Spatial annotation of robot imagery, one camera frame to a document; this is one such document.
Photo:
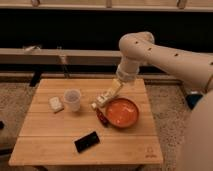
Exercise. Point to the orange bowl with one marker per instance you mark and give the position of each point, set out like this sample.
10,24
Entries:
122,113

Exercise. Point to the blue object on floor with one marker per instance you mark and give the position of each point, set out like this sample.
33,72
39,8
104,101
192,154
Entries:
192,100

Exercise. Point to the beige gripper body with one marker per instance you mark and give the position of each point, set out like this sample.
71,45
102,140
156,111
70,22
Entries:
125,76

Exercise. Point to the wooden table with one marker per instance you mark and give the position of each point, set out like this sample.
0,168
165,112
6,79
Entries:
47,138

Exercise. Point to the small white box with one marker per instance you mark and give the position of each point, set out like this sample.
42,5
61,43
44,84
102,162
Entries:
55,104

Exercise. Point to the long wooden bench rail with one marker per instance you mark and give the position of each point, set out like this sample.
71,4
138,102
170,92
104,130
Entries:
50,56

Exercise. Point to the dark red utensil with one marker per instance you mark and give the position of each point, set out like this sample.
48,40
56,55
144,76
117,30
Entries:
101,117

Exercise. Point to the translucent plastic cup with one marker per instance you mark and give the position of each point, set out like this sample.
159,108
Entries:
72,99

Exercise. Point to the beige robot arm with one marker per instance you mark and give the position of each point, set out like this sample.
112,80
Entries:
193,68

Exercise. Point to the white bottle lying down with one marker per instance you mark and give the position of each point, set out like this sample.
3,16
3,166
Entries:
102,99

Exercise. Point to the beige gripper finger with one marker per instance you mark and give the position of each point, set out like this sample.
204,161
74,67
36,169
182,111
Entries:
115,87

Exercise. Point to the black rectangular device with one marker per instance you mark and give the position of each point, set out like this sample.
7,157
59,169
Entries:
86,142

